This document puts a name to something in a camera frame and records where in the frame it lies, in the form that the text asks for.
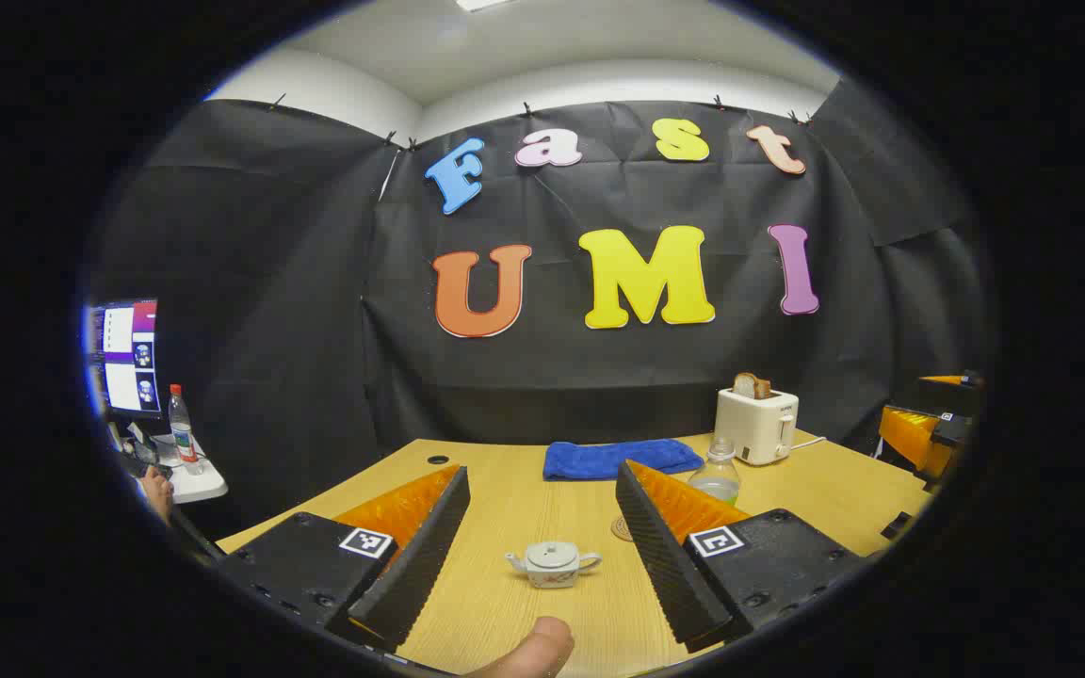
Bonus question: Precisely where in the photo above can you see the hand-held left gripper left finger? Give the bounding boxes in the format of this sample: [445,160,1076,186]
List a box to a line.
[218,464,471,654]

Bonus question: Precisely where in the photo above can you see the white toaster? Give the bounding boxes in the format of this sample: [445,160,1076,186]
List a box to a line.
[715,386,800,466]

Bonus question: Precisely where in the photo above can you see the red cap plastic bottle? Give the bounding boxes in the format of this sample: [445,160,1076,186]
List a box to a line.
[168,383,202,475]

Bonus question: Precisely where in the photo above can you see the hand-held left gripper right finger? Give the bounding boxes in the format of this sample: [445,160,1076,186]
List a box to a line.
[615,459,868,654]

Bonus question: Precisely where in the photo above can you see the green label water bottle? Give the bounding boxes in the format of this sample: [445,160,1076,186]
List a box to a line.
[688,436,742,507]

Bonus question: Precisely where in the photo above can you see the blue towel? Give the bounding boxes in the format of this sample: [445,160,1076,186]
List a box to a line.
[542,439,704,482]

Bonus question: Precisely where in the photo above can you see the white side table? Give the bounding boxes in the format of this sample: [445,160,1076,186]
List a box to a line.
[133,433,229,504]

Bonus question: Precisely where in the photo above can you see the white teacup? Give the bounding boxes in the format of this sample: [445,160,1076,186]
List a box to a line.
[505,551,603,589]

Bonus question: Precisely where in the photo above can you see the computer monitor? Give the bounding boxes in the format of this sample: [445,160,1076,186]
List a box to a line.
[86,299,162,420]

